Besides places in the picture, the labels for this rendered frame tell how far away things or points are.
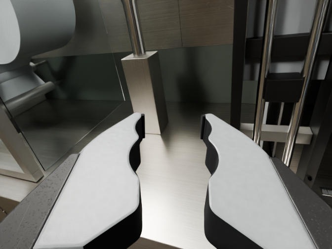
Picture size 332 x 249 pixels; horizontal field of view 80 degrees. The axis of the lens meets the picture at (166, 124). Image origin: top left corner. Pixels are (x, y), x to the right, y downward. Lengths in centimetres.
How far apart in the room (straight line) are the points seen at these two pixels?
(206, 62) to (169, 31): 19
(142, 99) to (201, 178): 31
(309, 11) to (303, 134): 20
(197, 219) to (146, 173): 19
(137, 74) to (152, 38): 28
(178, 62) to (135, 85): 28
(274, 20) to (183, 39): 53
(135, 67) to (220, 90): 39
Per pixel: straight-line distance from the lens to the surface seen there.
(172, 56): 87
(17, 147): 66
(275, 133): 43
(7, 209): 93
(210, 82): 87
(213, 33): 82
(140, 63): 62
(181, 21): 83
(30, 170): 70
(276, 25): 38
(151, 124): 71
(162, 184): 54
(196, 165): 58
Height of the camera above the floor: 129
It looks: 31 degrees down
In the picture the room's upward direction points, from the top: 9 degrees counter-clockwise
